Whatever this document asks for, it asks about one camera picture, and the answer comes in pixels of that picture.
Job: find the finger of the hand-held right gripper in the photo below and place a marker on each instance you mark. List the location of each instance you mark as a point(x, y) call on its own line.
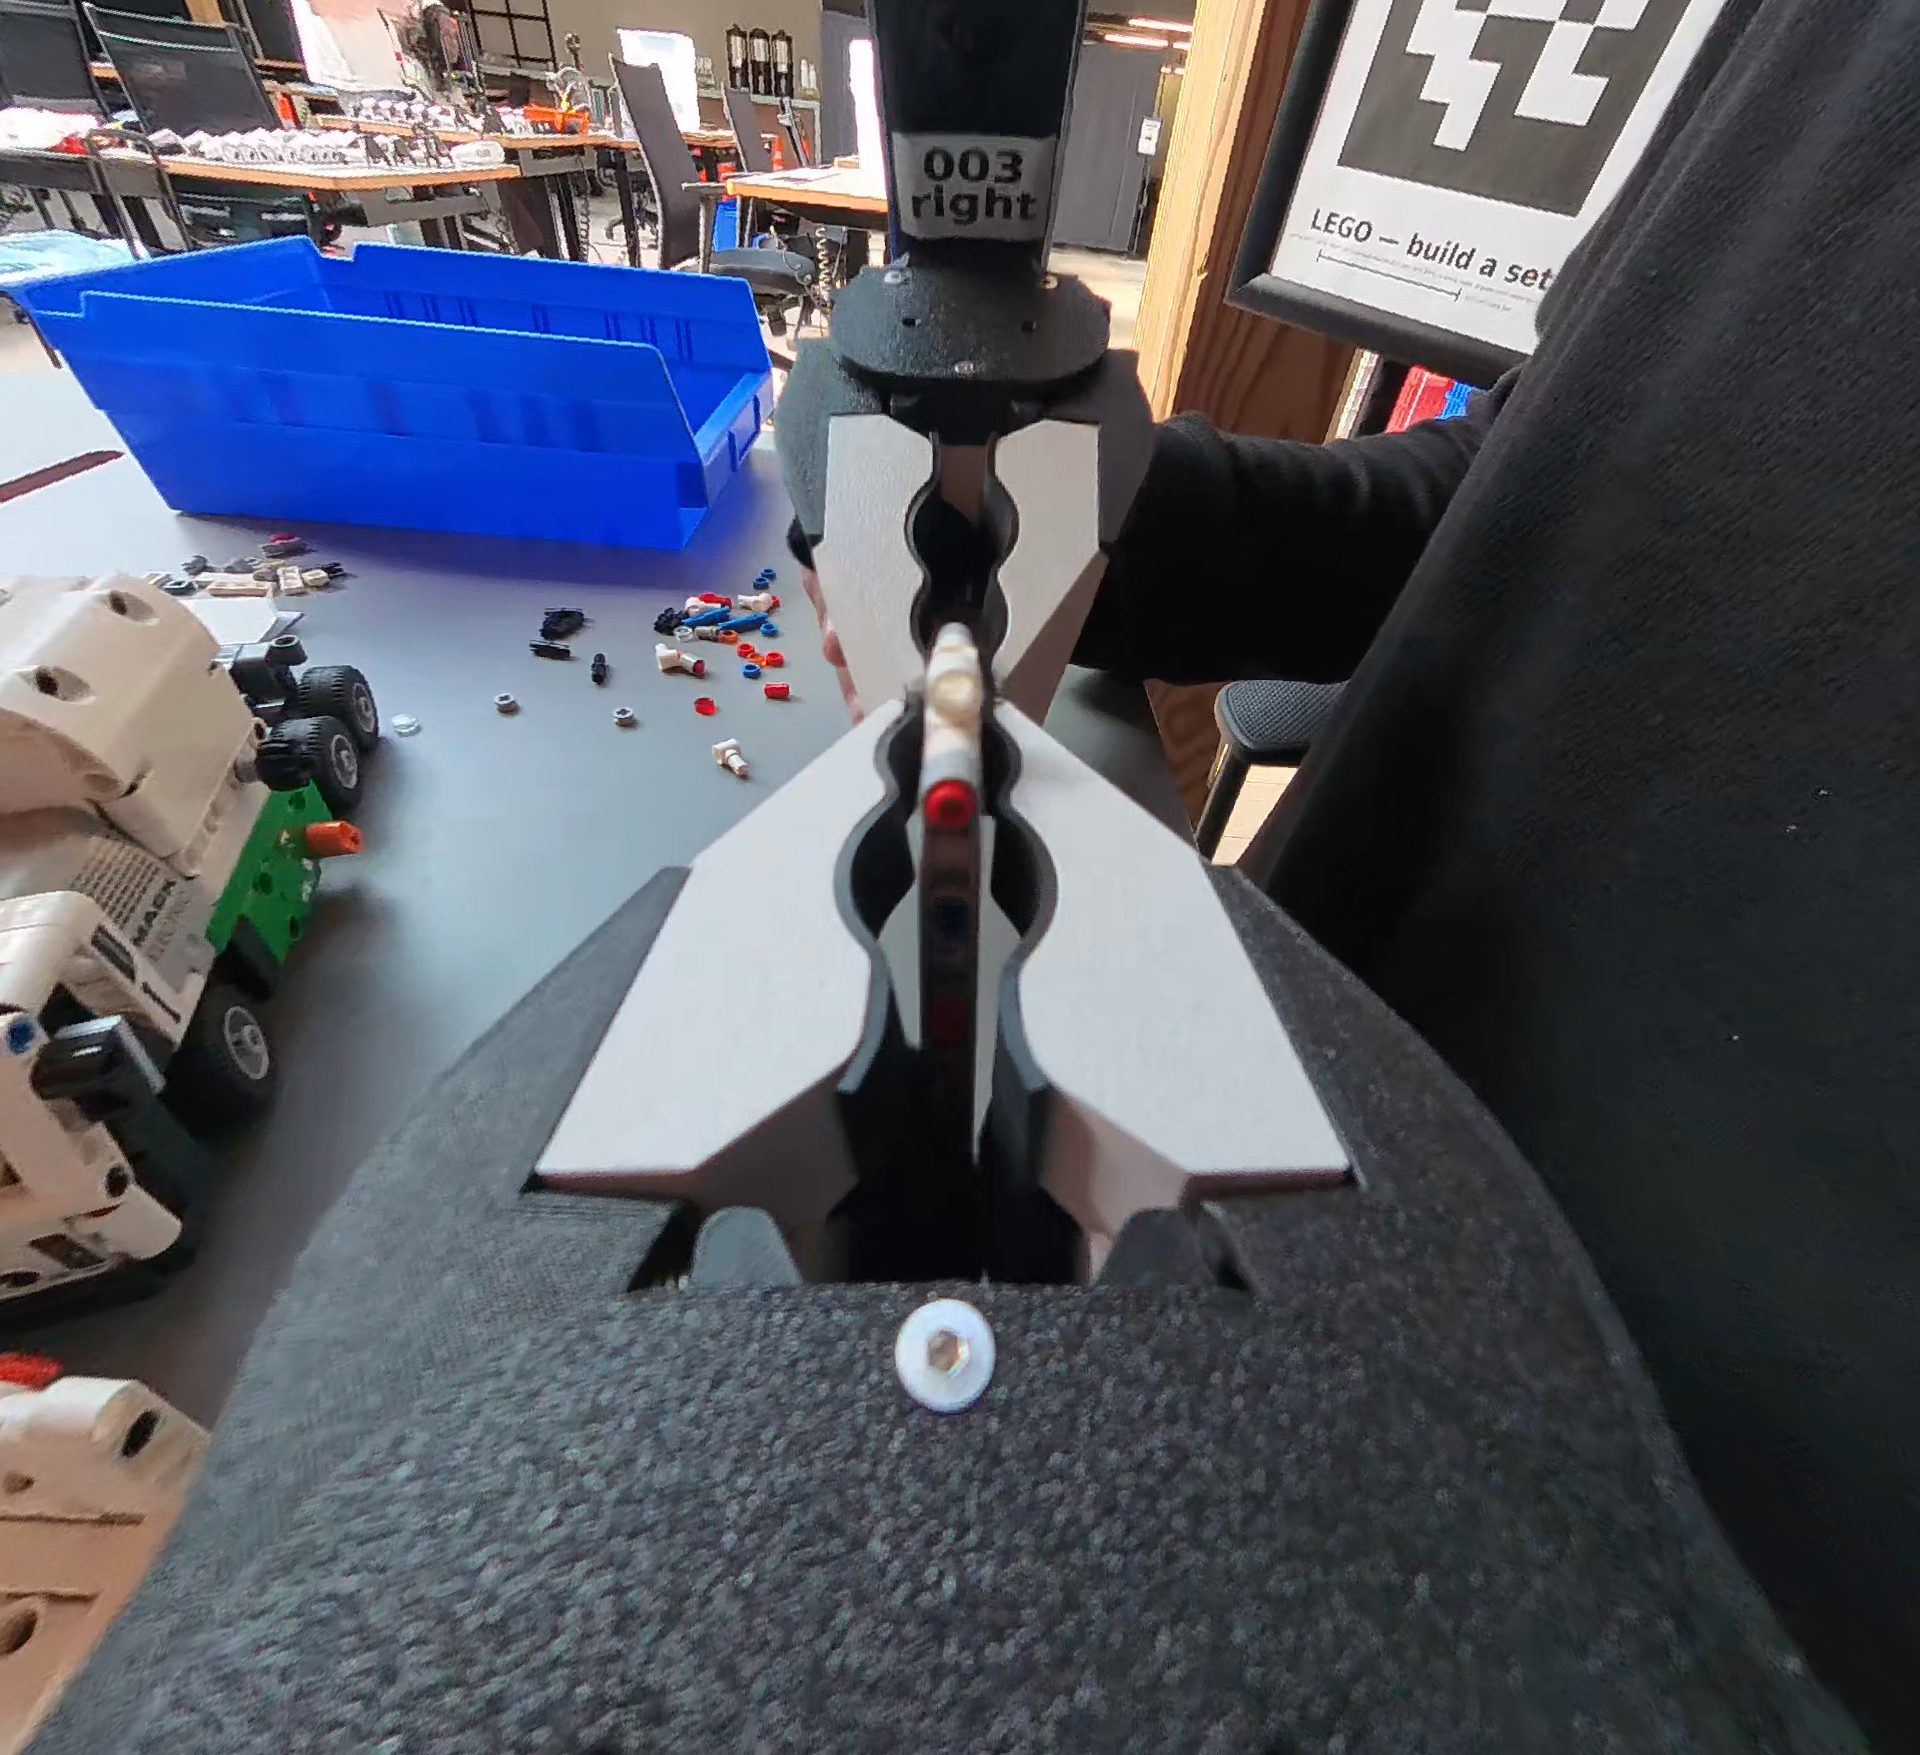
point(1058, 540)
point(867, 540)

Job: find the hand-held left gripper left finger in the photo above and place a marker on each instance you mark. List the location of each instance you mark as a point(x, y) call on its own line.
point(720, 1018)

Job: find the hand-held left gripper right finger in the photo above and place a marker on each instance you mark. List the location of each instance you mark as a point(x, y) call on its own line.
point(1170, 1018)

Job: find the small tan lego pin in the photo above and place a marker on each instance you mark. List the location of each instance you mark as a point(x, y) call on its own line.
point(955, 677)

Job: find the lego beam assembly with pins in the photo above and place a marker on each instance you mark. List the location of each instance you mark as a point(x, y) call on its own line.
point(945, 913)

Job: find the white lego container body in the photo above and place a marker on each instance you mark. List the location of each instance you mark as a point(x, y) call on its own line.
point(90, 1484)

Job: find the pile of coloured lego pieces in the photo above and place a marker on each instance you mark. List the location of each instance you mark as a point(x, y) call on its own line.
point(720, 629)

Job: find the white lego connector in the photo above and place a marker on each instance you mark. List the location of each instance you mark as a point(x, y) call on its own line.
point(731, 752)

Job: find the cluster of grey lego pieces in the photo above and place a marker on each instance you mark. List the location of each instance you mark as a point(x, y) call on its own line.
point(240, 574)

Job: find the white and green lego truck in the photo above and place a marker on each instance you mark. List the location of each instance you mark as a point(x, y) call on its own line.
point(136, 764)

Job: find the person's right hand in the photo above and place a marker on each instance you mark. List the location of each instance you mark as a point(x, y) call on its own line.
point(834, 652)

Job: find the short wooden desk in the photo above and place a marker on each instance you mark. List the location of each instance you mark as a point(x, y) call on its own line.
point(810, 192)

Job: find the black padded chair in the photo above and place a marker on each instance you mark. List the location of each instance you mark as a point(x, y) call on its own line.
point(1276, 721)

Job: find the black high-back office chair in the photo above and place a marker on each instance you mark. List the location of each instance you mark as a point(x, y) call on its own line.
point(653, 136)

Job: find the framed marker sign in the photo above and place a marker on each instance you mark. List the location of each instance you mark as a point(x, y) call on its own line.
point(1501, 15)

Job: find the blue plastic bin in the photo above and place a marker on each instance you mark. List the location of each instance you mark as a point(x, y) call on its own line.
point(376, 345)

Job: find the long wooden desk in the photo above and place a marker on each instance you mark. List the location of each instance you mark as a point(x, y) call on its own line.
point(345, 172)

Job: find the black mesh office chair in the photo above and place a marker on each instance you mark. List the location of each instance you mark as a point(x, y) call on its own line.
point(45, 53)
point(181, 74)

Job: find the wooden post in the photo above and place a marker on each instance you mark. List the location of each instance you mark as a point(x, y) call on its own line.
point(1245, 136)

